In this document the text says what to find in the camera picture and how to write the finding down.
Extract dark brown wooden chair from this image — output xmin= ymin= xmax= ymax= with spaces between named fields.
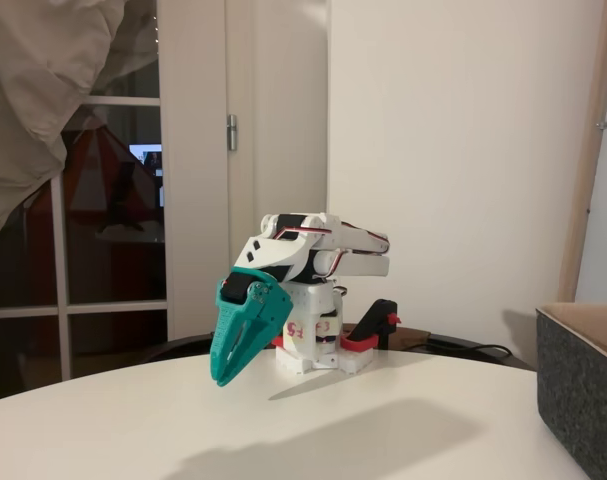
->
xmin=142 ymin=324 xmax=537 ymax=372

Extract white glass door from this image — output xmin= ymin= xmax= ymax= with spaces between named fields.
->
xmin=0 ymin=0 xmax=229 ymax=404

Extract beige crumpled curtain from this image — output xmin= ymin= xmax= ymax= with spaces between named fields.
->
xmin=0 ymin=0 xmax=159 ymax=261

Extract light wooden frame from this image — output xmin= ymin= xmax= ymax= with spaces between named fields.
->
xmin=556 ymin=0 xmax=607 ymax=304

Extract grey felt box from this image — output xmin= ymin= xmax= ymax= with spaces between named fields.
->
xmin=535 ymin=301 xmax=607 ymax=480

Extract black power cable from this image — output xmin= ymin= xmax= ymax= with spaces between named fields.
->
xmin=426 ymin=336 xmax=535 ymax=371

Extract black clamp red trigger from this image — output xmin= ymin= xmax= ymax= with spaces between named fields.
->
xmin=339 ymin=298 xmax=401 ymax=352

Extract red white wrist servo wire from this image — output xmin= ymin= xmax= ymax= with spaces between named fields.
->
xmin=277 ymin=226 xmax=345 ymax=279

